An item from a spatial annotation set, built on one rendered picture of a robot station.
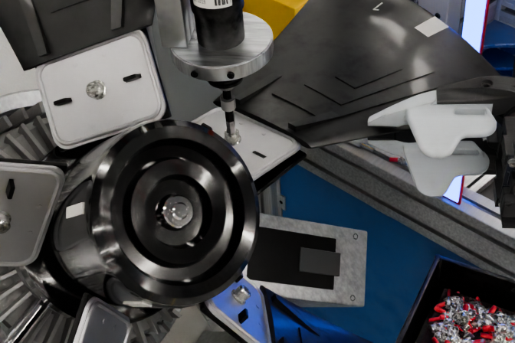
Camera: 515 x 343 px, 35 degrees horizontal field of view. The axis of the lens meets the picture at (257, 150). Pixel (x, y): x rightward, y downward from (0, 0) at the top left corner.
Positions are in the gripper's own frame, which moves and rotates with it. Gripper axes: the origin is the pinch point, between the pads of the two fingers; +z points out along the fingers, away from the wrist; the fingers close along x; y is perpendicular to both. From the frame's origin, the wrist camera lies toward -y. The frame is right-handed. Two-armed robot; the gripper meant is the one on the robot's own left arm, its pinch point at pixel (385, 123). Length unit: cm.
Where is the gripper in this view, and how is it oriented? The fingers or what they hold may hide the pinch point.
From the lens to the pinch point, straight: 64.2
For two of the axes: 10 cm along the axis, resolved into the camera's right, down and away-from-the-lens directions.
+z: -9.9, -0.2, 1.3
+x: 0.8, 6.7, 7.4
